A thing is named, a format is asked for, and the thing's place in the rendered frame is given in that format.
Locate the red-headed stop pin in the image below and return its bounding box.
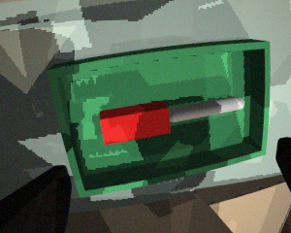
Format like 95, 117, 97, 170
99, 97, 243, 145

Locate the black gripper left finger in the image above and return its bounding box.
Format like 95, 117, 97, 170
0, 164, 72, 233

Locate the green tray floor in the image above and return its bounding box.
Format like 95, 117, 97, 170
61, 50, 250, 176

